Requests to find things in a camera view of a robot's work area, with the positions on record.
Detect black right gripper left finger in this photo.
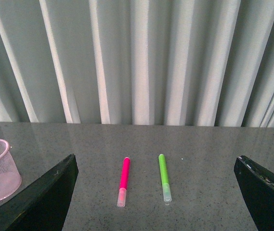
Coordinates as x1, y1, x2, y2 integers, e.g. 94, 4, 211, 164
0, 154, 78, 231

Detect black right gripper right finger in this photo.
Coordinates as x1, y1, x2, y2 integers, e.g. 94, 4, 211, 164
234, 155, 274, 231

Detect pink marker pen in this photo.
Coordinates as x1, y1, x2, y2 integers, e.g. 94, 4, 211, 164
117, 157, 130, 207

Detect green marker pen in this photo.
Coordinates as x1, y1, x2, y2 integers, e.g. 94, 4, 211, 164
158, 154, 172, 204

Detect grey pleated curtain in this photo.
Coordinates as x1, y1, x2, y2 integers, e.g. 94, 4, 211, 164
0, 0, 274, 128

